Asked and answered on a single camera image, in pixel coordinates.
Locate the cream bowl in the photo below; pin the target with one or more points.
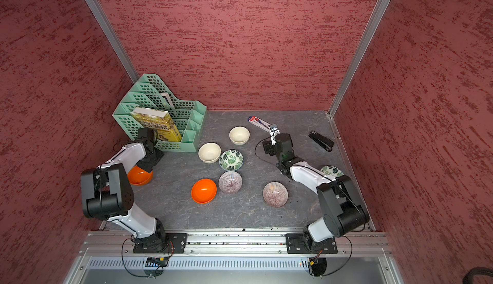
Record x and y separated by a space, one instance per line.
210 153
239 135

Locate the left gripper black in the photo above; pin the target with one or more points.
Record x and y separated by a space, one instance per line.
147 166

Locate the aluminium mounting rail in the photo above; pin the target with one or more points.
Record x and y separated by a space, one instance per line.
272 242

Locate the white paper in organizer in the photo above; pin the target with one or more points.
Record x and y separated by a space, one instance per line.
168 99

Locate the black stapler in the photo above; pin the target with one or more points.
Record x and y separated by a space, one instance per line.
322 141

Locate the purple striped bowl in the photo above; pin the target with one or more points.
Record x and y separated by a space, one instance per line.
275 194
230 182

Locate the orange bowl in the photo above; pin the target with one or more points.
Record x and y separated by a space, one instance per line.
139 177
204 191

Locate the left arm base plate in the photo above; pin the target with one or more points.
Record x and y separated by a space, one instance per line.
172 243

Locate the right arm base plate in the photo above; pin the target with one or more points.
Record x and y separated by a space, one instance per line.
301 243

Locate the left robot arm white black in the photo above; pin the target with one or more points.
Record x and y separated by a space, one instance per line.
107 192

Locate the green leaf bowl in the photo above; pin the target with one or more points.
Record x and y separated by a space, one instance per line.
332 171
231 160

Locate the yellow book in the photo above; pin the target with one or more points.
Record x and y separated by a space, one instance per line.
160 121

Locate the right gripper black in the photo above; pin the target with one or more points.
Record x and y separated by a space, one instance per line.
268 147

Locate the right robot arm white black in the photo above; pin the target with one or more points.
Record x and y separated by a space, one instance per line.
341 204

